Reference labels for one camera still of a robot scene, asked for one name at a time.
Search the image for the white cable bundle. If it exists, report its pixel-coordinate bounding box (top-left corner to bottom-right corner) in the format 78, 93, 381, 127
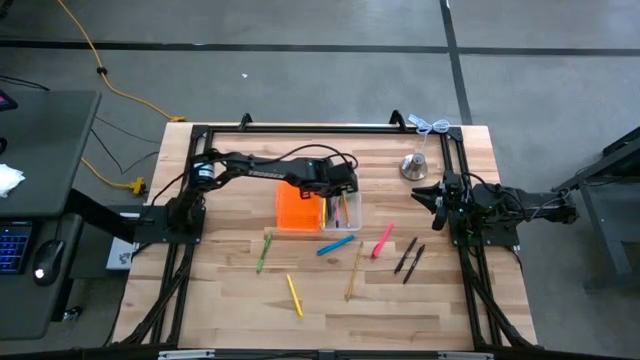
407, 113, 451, 154

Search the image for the silver bracket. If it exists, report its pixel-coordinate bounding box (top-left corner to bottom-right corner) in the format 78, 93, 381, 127
157, 349, 216, 360
437, 351, 495, 360

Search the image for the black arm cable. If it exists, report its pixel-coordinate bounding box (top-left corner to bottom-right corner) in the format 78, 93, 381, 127
462, 171, 526, 221
272, 143, 360, 174

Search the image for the black floor tape strip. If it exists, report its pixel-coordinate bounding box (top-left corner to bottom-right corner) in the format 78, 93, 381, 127
0, 38, 640, 56
438, 0, 474, 126

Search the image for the blue pen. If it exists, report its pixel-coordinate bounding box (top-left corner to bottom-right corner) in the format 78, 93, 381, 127
315, 234, 356, 257

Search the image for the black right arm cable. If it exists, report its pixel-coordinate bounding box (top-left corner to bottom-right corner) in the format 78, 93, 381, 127
462, 171, 526, 221

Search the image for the orange translucent box lid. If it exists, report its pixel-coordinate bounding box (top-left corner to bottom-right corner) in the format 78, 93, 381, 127
275, 180, 322, 233

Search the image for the translucent yellow highlighter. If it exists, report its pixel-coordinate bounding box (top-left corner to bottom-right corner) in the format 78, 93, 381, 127
285, 272, 305, 320

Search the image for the green pen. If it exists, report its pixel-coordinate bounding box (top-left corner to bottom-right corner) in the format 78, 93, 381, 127
255, 230, 274, 275

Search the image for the backlit keyboard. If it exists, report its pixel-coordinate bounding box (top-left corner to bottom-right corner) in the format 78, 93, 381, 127
0, 221, 34, 276

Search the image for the black floor cable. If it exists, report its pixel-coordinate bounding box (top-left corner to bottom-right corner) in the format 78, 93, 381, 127
0, 74, 51, 92
89, 115, 162, 176

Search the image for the yellow extension cord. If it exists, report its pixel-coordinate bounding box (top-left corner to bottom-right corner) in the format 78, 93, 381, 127
79, 158, 147, 196
55, 0, 187, 124

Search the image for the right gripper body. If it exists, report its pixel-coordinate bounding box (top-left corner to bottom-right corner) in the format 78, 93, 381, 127
432, 172, 474, 232

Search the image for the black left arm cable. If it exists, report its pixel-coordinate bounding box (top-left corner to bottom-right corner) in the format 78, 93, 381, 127
272, 143, 360, 174

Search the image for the black metal stand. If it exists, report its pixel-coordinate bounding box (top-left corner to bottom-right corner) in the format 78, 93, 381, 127
551, 126, 640, 291

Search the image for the black pen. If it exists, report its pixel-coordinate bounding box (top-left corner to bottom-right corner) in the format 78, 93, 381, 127
393, 236, 419, 275
402, 243, 427, 286

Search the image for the tan wooden pencil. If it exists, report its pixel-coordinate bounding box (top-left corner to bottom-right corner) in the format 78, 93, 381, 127
344, 241, 365, 303

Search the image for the black computer mouse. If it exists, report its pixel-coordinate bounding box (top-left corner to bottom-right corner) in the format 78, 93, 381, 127
31, 238, 67, 287

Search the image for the white box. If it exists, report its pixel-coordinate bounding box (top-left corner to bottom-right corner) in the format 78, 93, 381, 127
105, 236, 142, 272

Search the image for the clear plastic supply box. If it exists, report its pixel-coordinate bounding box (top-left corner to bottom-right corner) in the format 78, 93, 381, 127
319, 191, 363, 233

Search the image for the dark grey desk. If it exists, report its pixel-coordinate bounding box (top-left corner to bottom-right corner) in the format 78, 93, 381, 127
0, 89, 103, 342

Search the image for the black metal table frame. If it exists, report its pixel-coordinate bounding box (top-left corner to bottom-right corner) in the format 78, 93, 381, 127
112, 109, 539, 360

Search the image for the device with pink light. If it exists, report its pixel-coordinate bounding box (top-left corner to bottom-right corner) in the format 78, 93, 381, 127
0, 88, 20, 113

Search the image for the white crumpled tissue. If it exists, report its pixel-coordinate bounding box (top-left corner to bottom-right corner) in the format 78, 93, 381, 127
0, 163, 26, 199

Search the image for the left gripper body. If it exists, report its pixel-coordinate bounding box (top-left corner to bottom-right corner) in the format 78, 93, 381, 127
298, 160, 360, 200

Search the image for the metal cone stand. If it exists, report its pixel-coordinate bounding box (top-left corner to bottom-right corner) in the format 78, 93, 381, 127
398, 152, 430, 182

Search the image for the pink highlighter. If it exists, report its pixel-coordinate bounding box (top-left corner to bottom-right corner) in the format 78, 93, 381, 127
370, 222, 396, 260

